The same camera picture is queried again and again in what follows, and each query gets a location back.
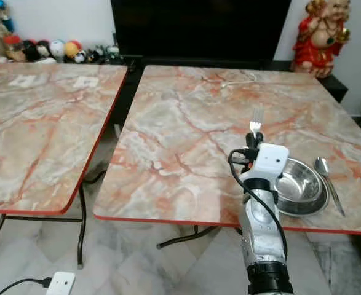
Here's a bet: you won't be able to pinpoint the stainless steel bowl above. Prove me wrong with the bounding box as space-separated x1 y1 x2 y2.
272 157 329 218

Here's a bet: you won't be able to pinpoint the thin white cable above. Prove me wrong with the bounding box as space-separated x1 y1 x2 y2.
220 71 258 89

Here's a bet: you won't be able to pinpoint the silver metal fork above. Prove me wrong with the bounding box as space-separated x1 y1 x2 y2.
249 108 264 135

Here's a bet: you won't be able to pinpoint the white round toy figure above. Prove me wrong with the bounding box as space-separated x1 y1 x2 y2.
49 39 66 60

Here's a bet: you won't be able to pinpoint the red capped toy figure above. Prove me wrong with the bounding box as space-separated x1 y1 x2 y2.
2 34 23 61

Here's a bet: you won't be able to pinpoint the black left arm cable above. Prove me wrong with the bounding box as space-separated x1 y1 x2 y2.
0 277 52 295

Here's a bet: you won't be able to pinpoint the silver metal spoon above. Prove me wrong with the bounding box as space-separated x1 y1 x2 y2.
314 157 346 218

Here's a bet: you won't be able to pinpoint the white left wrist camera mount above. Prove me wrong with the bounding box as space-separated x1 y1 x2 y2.
46 272 76 295

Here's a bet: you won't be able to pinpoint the blue hanging ornament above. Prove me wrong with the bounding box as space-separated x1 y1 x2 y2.
0 0 15 33

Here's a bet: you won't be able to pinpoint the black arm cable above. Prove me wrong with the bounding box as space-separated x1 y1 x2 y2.
228 147 290 259
0 277 52 295

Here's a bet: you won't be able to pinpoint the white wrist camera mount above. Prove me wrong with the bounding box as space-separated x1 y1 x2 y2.
253 143 290 183
46 272 76 295

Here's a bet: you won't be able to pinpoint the black television screen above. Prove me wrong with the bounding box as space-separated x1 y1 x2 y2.
111 0 292 61

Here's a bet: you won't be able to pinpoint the black toy figure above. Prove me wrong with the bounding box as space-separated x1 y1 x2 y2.
22 40 40 61

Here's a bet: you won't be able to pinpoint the white paper sticker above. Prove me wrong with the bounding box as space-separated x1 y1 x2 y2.
74 76 100 89

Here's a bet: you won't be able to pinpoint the marble pattern folding table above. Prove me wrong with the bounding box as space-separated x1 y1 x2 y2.
0 62 128 270
93 65 361 250

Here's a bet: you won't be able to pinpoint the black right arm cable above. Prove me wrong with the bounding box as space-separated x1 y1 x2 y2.
228 147 290 259

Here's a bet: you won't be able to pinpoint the orange round toy figure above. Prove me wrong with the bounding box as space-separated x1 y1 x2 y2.
65 40 82 60

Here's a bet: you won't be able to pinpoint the red laughing buddha figurine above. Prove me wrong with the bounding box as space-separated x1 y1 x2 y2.
292 0 352 79

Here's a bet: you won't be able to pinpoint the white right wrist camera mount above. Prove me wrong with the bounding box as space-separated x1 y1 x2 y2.
253 143 290 183

